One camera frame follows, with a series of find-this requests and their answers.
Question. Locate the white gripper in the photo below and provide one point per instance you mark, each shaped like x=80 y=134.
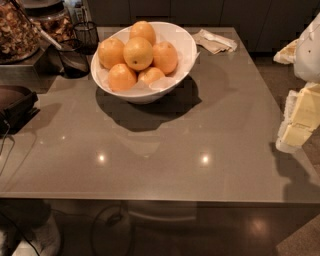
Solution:
x=309 y=56

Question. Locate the orange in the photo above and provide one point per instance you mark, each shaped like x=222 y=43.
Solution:
x=143 y=29
x=138 y=53
x=110 y=52
x=150 y=75
x=121 y=77
x=165 y=57

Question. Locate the white ceramic bowl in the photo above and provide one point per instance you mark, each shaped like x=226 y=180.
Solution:
x=177 y=36

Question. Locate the crumpled paper napkin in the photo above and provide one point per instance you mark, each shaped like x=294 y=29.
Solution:
x=214 y=43

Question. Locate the orange top back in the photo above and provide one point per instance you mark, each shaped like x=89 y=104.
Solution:
x=143 y=29

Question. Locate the large glass snack jar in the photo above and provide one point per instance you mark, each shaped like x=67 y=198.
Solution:
x=18 y=39

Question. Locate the black device on left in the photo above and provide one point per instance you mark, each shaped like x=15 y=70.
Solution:
x=16 y=107

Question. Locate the black wire mesh cup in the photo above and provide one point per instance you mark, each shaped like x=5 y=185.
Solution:
x=86 y=32

